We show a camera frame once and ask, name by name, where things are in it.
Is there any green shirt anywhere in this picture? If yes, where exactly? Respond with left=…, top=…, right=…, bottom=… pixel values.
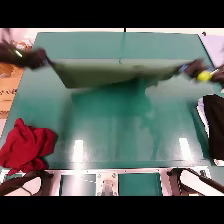
left=49, top=58, right=188, bottom=90

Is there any red garment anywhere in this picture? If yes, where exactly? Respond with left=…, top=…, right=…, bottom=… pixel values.
left=0, top=117, right=59, bottom=176

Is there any black garment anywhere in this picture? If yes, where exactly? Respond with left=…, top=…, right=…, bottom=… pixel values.
left=202, top=94, right=224, bottom=161

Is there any silver frame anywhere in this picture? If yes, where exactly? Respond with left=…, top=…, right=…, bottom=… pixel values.
left=0, top=166, right=224, bottom=197

